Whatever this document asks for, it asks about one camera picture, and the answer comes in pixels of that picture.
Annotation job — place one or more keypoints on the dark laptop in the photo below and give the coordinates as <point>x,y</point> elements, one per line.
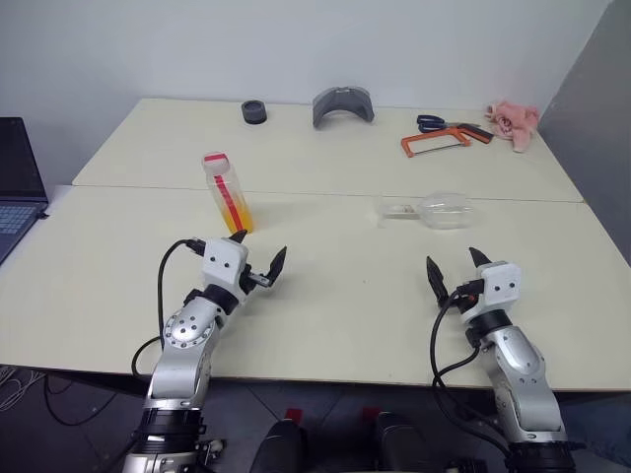
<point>20,162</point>

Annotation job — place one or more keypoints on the grey curved visor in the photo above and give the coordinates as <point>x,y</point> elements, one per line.
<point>325,111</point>

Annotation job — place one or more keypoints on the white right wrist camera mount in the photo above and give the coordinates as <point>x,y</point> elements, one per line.
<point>500,286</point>

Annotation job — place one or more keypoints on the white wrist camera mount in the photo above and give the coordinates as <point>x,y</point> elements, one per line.
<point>224,258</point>
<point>500,286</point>

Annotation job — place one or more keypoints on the orange hacksaw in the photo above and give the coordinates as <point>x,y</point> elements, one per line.
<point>434,133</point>

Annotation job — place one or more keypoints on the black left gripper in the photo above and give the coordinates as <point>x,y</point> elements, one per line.
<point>248,282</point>

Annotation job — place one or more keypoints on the black round cap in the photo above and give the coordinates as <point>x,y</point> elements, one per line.
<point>254,112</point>

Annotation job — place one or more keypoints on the dark rounded shape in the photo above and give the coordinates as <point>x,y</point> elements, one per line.
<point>281,446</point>
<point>401,441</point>

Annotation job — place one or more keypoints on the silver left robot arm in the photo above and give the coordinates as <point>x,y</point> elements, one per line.
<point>182,355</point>

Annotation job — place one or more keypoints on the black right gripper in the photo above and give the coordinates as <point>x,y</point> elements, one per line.
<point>461,298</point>

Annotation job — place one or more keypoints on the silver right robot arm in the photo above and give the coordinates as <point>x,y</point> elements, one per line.
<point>522,369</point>

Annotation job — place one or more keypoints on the pink crumpled cloth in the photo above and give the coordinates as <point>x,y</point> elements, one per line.
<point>512,120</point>

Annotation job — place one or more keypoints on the white red bottle cap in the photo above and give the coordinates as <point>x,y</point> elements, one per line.
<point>216,164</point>

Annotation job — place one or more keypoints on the plastic bottle with orange liquid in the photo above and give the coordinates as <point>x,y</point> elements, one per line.
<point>234,207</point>

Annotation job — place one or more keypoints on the grey partition panel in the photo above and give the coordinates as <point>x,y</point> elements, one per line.
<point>591,123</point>

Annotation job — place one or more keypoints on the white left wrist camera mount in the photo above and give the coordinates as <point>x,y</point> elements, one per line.
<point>224,258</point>

